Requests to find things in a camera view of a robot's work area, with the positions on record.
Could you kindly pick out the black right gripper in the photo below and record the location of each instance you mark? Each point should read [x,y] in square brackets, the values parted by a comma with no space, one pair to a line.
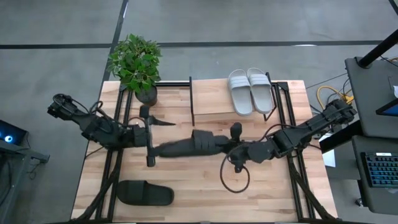
[239,151]

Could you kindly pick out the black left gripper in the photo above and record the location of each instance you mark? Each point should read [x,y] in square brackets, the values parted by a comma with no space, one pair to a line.
[141,137]

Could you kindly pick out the black rubber slide sandal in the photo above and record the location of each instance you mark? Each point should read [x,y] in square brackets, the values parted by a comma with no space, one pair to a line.
[199,143]
[144,193]

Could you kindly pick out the wooden shelf with black frame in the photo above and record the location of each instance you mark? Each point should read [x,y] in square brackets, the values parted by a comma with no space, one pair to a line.
[211,96]

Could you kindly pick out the grey rubber slide sandal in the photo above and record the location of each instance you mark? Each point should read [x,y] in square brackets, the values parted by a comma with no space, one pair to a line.
[240,93]
[261,93]

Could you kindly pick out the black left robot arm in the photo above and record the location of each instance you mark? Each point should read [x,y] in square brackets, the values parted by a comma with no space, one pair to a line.
[99,130]

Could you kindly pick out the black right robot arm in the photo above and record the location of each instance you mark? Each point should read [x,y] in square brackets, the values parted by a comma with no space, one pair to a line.
[295,137]

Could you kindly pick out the green potted plant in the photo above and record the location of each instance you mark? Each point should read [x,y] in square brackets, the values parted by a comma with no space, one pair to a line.
[135,62]

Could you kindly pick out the white paper sheet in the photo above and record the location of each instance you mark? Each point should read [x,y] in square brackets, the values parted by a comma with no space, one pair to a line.
[329,158]

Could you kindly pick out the black support beam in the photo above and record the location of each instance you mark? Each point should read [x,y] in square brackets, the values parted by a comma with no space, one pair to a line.
[339,138]

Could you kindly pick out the grey metal stand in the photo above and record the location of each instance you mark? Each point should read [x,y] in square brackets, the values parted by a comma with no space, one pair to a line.
[28,152]

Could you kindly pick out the black device with blue light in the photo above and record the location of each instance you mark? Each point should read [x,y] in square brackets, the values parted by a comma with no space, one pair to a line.
[14,133]

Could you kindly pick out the black desk caster wheel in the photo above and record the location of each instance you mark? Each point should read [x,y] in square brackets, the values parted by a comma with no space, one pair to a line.
[359,202]

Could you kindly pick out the dark grey monitor desk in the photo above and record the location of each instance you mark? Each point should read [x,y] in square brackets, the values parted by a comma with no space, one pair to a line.
[370,93]

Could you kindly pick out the dark grey keyboard desk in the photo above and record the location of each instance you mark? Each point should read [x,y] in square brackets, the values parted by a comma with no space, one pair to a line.
[373,199]

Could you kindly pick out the backlit computer keyboard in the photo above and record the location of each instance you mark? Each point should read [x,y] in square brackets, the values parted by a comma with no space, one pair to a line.
[382,169]

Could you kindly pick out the monitor with blue screen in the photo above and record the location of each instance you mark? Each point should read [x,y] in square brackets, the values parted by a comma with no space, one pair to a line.
[390,109]

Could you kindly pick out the black monitor stand pole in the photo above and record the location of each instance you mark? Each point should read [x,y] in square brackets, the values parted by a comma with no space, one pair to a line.
[377,49]

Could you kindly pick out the black aluminium rig frame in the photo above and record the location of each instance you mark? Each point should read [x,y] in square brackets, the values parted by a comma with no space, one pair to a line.
[171,84]

